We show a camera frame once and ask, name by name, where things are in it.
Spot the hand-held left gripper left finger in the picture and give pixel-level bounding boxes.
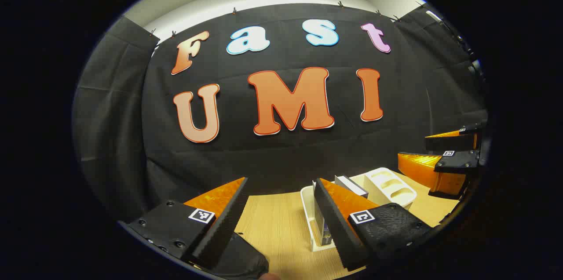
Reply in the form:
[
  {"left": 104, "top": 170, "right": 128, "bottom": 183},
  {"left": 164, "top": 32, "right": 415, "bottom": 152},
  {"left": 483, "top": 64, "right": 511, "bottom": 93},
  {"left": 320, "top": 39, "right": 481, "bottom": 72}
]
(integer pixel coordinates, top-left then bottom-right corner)
[{"left": 118, "top": 177, "right": 249, "bottom": 272}]

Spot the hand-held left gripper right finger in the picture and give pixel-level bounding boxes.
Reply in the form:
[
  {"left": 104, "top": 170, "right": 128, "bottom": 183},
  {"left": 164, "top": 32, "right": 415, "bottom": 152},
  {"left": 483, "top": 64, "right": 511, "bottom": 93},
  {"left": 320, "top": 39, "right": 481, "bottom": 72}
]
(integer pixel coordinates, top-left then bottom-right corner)
[{"left": 313, "top": 178, "right": 435, "bottom": 273}]

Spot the blue cover book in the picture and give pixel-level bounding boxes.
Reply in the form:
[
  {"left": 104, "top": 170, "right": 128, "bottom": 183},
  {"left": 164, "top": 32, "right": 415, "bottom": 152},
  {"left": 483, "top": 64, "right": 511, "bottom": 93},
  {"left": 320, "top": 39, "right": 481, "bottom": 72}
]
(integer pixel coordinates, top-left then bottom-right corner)
[{"left": 314, "top": 183, "right": 331, "bottom": 246}]

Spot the grey portrait cover book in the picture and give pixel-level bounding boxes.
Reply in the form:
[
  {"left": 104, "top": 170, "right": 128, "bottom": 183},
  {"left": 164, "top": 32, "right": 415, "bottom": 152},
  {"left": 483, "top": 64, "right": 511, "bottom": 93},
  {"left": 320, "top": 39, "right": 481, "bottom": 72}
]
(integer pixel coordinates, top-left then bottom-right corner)
[{"left": 334, "top": 175, "right": 369, "bottom": 200}]

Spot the black schoolbag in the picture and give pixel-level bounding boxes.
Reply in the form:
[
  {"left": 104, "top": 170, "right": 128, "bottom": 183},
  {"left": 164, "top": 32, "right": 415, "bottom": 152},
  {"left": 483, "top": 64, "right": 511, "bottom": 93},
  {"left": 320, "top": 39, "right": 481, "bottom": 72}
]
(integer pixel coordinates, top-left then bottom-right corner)
[{"left": 207, "top": 233, "right": 270, "bottom": 280}]

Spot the white bookshelf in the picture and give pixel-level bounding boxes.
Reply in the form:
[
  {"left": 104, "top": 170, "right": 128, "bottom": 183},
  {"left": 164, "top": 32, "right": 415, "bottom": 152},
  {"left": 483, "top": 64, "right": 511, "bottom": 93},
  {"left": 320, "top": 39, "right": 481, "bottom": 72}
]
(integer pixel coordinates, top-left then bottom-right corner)
[{"left": 300, "top": 167, "right": 417, "bottom": 252}]

